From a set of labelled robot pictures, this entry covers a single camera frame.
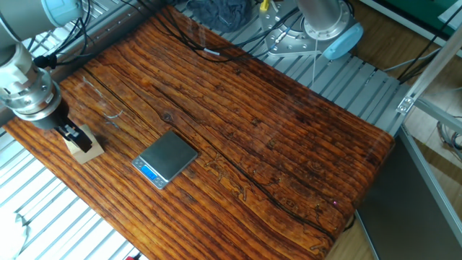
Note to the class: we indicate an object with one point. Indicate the silver digital pocket scale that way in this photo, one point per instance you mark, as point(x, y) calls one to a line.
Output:
point(169, 153)

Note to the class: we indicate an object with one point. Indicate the grey metal side panel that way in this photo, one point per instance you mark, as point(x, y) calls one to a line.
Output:
point(404, 216)

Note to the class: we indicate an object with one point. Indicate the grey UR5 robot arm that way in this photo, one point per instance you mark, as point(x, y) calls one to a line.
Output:
point(25, 14)

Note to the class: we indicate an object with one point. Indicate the yellow clamp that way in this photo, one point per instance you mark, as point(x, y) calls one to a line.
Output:
point(264, 4)

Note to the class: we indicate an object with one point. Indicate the aluminium frame beam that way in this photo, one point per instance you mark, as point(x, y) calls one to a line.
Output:
point(433, 180)
point(440, 115)

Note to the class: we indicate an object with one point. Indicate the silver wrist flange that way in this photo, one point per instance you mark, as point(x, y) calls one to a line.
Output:
point(32, 97)

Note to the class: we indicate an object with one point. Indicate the dark grey cloth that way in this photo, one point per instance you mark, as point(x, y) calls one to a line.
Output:
point(220, 14)

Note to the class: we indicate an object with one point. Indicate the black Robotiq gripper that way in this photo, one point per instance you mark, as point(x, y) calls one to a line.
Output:
point(52, 121)

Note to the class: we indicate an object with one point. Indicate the wood grain table board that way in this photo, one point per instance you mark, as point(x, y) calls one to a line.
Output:
point(252, 144)

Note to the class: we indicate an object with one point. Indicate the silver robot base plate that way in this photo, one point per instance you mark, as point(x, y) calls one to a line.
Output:
point(285, 43)

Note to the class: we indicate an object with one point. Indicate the white zip tie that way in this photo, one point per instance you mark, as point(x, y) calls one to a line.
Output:
point(314, 61)

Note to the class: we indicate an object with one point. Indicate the light wooden block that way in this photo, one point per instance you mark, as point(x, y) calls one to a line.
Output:
point(88, 155)

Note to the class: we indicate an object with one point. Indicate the aluminium frame post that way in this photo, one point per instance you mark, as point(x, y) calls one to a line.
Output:
point(433, 68)

